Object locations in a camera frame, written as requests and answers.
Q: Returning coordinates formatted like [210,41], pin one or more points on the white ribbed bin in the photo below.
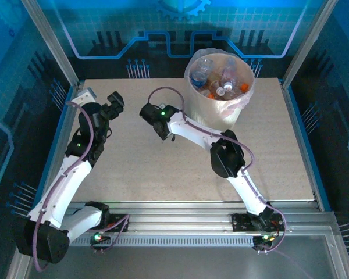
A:
[203,113]

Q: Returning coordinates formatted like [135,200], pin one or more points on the aluminium front beam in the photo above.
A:
[177,218]

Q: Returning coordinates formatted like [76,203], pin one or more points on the large clear water bottle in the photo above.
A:
[229,71]

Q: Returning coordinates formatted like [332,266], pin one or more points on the orange juice bottle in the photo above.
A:
[210,96]

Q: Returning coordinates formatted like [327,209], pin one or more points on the grey metal panel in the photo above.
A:
[177,264]

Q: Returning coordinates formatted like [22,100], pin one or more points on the blue edged aluminium side rail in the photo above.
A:
[58,145]
[304,145]

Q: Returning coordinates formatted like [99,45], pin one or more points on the aluminium frame post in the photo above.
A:
[308,43]
[51,43]

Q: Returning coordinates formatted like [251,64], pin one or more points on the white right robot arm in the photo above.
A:
[192,130]

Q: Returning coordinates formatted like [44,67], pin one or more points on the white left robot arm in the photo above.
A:
[61,189]

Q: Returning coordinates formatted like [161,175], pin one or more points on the clear bottle white cap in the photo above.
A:
[221,91]

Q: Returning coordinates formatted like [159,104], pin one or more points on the white plastic bin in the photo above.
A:
[235,106]

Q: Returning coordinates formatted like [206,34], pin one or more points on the crushed clear bottle orange label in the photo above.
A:
[244,86]

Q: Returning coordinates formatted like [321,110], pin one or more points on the clear bottle white label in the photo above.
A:
[205,64]

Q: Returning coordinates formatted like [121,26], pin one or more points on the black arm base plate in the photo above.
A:
[241,222]
[119,221]

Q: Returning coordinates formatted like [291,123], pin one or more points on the small lit circuit board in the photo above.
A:
[266,237]
[97,237]

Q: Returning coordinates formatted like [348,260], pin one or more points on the bottle red gold label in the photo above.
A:
[213,80]

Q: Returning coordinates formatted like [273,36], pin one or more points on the clear bottle blue label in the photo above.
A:
[198,78]

